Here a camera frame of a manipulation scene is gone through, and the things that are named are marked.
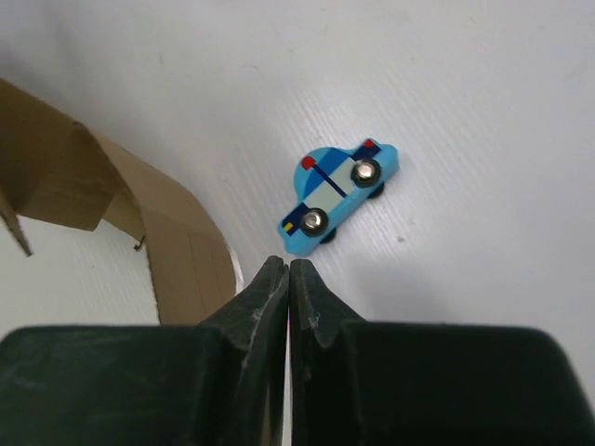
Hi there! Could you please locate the blue toy police car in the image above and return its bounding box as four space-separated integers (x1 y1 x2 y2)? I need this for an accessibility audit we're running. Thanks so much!
277 138 399 256

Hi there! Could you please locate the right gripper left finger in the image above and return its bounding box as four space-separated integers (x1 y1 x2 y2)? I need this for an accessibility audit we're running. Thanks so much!
1 256 288 445

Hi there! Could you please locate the cardboard box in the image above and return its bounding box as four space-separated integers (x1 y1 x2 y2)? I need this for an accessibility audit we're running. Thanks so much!
1 81 236 325

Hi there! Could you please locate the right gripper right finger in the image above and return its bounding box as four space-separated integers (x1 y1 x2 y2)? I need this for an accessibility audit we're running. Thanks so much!
288 259 594 445

